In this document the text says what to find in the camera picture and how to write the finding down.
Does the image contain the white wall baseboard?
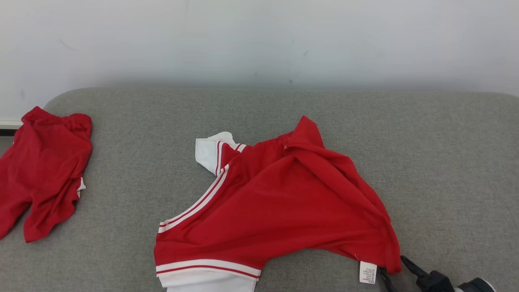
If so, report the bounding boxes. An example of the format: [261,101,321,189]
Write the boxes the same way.
[0,120,23,136]

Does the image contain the red shorts with white stripe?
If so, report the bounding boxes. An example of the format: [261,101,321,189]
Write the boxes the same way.
[0,106,93,243]

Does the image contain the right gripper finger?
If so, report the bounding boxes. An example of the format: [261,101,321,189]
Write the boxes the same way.
[401,255,429,284]
[379,268,397,292]

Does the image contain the red jersey with white trim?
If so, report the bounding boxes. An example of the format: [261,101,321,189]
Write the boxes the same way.
[154,116,403,292]

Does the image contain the grey fabric sofa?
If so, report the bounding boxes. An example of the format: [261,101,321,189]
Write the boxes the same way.
[0,87,519,292]

